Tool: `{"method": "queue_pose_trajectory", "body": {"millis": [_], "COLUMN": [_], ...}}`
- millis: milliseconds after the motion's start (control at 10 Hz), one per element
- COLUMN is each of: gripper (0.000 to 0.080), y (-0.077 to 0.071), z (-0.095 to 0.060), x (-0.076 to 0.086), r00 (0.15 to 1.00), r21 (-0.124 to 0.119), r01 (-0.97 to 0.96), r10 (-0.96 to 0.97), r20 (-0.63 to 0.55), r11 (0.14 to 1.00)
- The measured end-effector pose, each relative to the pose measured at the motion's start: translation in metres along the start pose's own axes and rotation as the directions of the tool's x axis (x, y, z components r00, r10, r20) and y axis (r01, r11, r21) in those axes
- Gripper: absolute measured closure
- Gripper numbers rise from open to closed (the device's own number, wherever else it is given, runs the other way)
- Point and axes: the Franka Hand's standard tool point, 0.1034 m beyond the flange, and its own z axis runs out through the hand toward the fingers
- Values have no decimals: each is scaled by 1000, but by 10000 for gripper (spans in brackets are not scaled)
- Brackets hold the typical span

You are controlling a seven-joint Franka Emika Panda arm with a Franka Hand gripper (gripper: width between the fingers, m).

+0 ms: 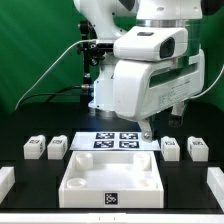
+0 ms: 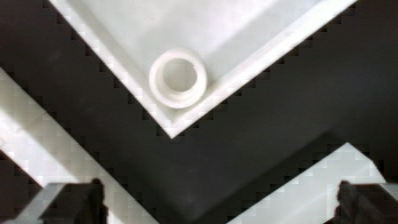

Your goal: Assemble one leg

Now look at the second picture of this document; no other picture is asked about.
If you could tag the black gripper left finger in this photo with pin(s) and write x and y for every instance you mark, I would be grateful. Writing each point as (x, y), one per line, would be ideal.
(65, 204)

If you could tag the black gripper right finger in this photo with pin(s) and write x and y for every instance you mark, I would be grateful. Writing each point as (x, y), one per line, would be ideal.
(366, 204)

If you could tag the white square tabletop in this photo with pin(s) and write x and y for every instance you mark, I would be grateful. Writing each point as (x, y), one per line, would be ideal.
(186, 47)

